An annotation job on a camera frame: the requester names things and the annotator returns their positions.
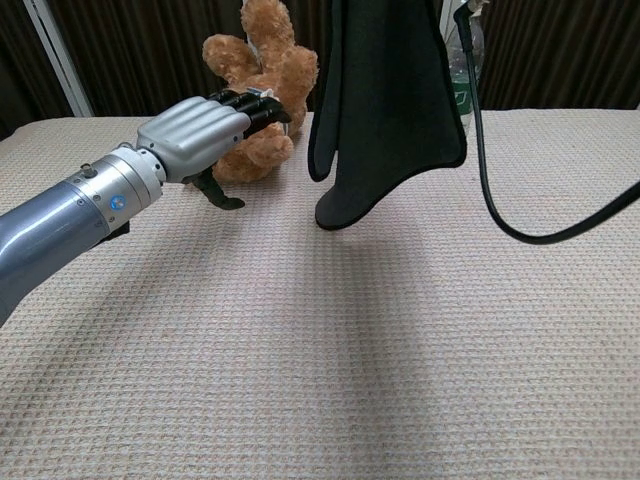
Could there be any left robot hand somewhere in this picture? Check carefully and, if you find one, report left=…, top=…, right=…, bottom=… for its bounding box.
left=135, top=88, right=292, bottom=209

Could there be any dark pleated curtain panel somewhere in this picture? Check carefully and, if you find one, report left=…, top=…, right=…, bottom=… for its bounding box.
left=0, top=0, right=54, bottom=141
left=47, top=0, right=251, bottom=119
left=474, top=0, right=640, bottom=111

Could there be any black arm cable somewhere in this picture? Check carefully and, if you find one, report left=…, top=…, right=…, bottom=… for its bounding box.
left=453, top=0, right=640, bottom=246

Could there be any water bottle green cap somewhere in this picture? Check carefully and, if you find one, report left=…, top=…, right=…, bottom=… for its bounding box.
left=442, top=0, right=486, bottom=131

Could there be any brown teddy bear plush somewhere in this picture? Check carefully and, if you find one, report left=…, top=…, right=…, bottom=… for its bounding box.
left=201, top=0, right=320, bottom=185

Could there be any beige woven tablecloth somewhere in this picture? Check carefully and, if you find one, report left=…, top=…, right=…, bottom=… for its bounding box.
left=0, top=107, right=640, bottom=480

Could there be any pink cloth with black trim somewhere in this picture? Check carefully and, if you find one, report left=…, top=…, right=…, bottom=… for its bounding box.
left=307, top=0, right=468, bottom=232

